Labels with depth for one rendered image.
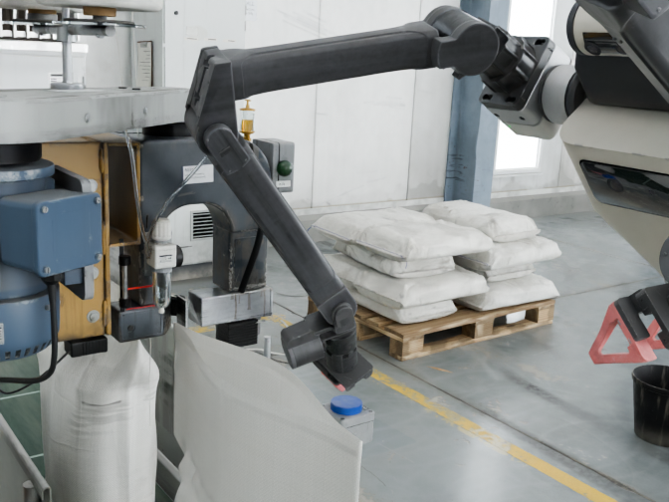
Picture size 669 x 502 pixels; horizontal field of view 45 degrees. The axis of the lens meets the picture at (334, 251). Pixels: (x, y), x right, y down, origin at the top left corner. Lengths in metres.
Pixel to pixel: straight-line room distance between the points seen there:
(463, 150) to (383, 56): 6.13
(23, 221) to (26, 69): 3.08
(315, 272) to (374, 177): 5.53
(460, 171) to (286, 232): 6.14
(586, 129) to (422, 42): 0.26
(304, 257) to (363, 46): 0.33
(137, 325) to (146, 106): 0.36
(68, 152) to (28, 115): 0.26
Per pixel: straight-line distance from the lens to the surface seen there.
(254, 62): 1.09
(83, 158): 1.29
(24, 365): 3.03
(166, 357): 2.32
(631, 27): 0.60
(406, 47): 1.17
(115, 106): 1.18
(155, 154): 1.32
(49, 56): 4.11
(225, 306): 1.44
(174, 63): 5.09
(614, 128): 1.17
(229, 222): 1.41
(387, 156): 6.84
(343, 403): 1.53
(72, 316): 1.34
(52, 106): 1.06
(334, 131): 6.47
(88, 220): 1.04
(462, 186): 7.30
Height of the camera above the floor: 1.49
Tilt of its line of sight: 14 degrees down
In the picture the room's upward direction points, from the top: 3 degrees clockwise
